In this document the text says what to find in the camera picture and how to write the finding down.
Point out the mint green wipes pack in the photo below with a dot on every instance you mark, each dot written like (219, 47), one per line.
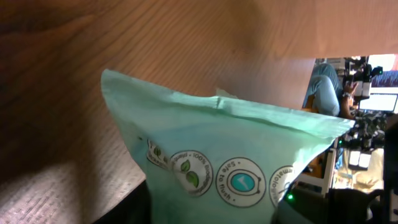
(214, 159)

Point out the person in blue clothes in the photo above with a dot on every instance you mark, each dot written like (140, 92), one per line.
(329, 96)

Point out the laptop screen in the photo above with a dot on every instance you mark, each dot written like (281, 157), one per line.
(379, 102)

